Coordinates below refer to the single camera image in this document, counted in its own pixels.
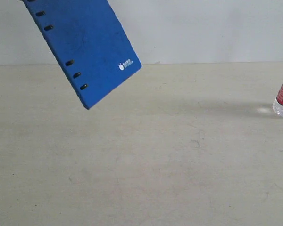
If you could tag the blue ring binder notebook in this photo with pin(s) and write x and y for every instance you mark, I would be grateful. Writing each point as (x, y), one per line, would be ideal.
(89, 44)

